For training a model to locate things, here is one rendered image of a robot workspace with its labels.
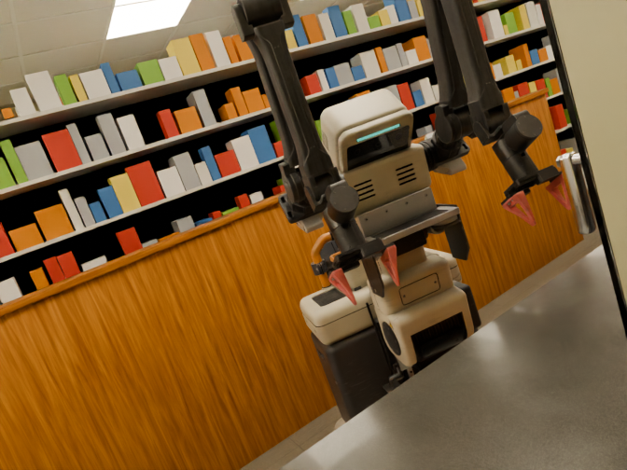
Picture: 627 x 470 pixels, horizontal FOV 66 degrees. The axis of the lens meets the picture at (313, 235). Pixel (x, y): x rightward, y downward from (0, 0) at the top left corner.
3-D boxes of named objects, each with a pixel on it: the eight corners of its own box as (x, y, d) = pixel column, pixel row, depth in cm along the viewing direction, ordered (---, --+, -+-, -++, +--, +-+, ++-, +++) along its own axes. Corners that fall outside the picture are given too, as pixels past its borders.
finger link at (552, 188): (588, 199, 103) (563, 162, 106) (561, 211, 102) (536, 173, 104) (570, 211, 110) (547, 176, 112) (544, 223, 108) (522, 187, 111)
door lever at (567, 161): (621, 237, 48) (635, 227, 49) (599, 145, 47) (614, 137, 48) (571, 237, 53) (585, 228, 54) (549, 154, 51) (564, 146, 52)
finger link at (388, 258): (412, 276, 95) (390, 235, 97) (381, 291, 93) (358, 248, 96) (404, 285, 101) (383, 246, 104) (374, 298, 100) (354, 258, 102)
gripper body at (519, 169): (559, 171, 105) (540, 143, 107) (520, 187, 103) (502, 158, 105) (543, 184, 111) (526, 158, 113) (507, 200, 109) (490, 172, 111)
